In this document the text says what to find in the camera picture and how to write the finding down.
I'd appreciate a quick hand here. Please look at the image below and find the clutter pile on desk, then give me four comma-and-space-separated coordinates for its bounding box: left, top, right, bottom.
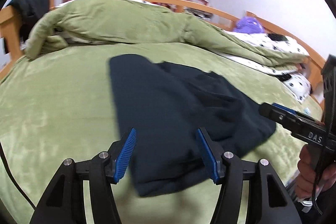
167, 0, 214, 19

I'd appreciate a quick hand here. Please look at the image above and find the person right hand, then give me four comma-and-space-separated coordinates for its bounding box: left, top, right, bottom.
294, 144, 335, 198

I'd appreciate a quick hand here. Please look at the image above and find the black jacket on headboard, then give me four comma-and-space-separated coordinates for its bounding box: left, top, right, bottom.
7, 0, 50, 42

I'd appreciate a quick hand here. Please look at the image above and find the black cable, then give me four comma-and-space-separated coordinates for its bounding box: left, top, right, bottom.
0, 140, 38, 210

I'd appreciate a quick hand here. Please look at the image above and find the purple plush toy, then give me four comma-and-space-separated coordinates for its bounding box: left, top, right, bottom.
233, 16, 264, 34

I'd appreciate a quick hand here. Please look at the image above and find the dark navy sweatshirt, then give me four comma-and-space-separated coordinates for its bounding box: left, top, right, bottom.
109, 54, 276, 197

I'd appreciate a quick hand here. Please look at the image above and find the green plush bed sheet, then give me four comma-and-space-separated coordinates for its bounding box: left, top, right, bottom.
1, 43, 323, 223

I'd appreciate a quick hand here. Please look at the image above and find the white floral pillow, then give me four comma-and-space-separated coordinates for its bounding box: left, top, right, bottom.
281, 73, 311, 103

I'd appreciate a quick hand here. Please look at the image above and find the wooden bed frame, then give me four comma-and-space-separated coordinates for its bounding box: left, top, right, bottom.
0, 0, 329, 111

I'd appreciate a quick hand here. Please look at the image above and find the green quilt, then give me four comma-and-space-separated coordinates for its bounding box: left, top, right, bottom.
25, 0, 307, 67

